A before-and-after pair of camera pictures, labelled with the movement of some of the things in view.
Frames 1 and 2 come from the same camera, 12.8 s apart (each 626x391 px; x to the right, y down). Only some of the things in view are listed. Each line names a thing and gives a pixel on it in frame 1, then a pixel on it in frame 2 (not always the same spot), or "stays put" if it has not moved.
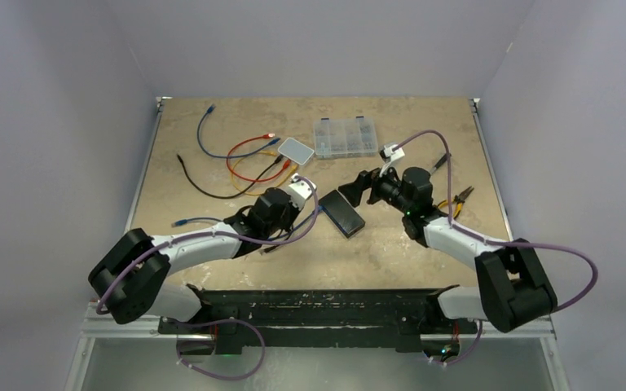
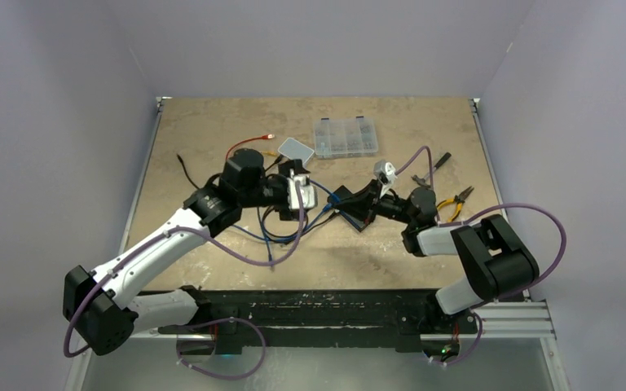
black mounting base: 323,322 stays put
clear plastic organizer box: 346,138 stays put
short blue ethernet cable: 208,112 to 321,210
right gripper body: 383,187 to 368,208
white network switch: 296,151 stays put
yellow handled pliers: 458,199 stays put
